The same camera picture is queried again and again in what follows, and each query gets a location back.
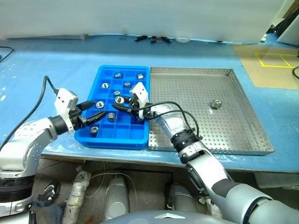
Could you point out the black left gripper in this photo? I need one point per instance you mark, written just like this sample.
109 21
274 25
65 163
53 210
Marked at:
76 119

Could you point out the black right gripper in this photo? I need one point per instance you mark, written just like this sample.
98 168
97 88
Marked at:
135 105

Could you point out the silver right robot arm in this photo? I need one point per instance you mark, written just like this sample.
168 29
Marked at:
177 122

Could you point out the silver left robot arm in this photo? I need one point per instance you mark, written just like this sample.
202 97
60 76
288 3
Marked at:
28 133

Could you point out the blue compartment tray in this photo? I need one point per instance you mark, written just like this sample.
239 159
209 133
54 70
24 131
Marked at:
121 134

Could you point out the black clip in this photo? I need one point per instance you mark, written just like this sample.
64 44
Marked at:
153 39
166 39
140 38

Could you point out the tape-wrapped table leg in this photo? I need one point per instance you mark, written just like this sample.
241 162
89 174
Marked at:
78 186

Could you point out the large white board panel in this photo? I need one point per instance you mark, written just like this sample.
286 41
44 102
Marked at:
140 16

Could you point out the perforated metal tray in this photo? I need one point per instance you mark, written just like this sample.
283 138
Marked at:
210 130

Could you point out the silver robot leg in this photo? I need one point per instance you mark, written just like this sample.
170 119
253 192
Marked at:
182 198
116 198

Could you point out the metal nut on metal tray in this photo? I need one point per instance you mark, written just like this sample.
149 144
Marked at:
216 104

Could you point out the grey robot torso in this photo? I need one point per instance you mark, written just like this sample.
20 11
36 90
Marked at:
163 218

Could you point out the brown cardboard sheet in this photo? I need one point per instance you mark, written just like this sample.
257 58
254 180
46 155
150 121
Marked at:
268 78

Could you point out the black bulky object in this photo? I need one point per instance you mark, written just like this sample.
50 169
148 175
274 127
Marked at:
278 26

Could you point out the small white board panel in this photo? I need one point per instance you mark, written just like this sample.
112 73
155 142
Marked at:
290 35

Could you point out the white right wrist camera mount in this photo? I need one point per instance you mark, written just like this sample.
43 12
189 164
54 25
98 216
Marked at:
139 91

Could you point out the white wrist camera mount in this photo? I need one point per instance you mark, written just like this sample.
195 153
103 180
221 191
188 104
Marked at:
63 99
139 91

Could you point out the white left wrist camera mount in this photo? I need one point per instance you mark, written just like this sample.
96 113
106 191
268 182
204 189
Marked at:
63 99

